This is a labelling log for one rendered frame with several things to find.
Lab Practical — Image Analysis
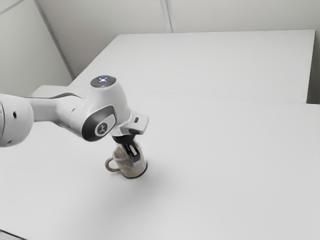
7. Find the grey patterned mug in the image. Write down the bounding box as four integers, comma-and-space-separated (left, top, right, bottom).
104, 140, 149, 180

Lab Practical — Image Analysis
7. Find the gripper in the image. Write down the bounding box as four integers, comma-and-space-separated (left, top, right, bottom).
111, 134, 140, 164

